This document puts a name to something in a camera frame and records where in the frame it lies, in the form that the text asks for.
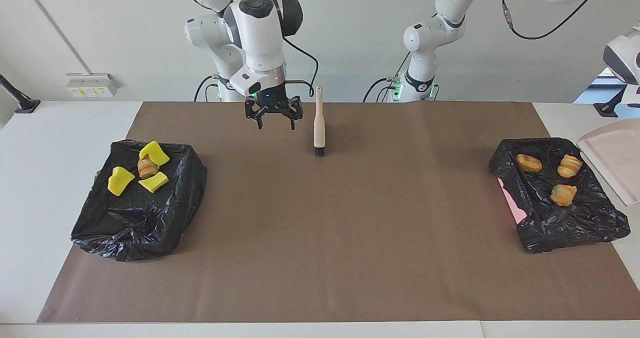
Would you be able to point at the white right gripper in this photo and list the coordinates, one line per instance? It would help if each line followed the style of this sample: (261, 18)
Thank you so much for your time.
(257, 80)

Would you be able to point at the yellow sponge piece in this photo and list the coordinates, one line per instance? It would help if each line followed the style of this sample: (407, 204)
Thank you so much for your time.
(154, 153)
(153, 182)
(120, 181)

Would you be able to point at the brown trash chunk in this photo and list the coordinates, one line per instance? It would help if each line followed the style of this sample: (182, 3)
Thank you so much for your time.
(529, 163)

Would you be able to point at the pale green trash chunk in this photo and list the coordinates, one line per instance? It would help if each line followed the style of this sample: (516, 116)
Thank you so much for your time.
(570, 166)
(563, 195)

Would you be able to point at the beige plastic dustpan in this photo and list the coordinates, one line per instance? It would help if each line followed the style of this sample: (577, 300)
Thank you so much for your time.
(620, 153)

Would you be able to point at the black plastic trash bag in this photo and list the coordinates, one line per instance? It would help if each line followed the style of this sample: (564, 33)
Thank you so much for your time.
(140, 223)
(575, 223)

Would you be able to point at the pink plastic bin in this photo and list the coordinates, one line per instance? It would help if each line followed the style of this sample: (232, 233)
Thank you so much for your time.
(511, 200)

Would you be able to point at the brown paper table mat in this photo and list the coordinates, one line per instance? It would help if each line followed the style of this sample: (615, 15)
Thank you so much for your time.
(350, 228)

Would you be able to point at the black desk clamp stand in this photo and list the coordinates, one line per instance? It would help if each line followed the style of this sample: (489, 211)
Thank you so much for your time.
(17, 98)
(609, 109)

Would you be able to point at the white wall socket box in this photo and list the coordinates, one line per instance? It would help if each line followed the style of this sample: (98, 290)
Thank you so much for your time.
(92, 85)

